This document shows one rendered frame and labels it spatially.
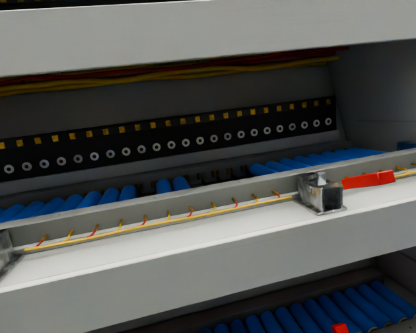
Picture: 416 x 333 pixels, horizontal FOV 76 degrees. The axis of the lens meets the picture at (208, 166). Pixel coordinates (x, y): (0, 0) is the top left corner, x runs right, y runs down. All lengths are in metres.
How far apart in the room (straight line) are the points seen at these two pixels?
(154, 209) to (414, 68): 0.34
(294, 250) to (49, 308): 0.18
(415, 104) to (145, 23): 0.32
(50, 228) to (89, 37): 0.16
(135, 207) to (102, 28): 0.15
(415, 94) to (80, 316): 0.41
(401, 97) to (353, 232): 0.22
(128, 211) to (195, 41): 0.16
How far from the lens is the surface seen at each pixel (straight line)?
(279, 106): 0.42
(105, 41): 0.25
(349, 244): 0.26
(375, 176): 0.20
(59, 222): 0.26
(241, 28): 0.26
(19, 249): 0.27
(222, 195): 0.25
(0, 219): 0.33
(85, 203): 0.30
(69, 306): 0.23
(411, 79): 0.42
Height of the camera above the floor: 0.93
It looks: 6 degrees up
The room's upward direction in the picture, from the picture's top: 11 degrees counter-clockwise
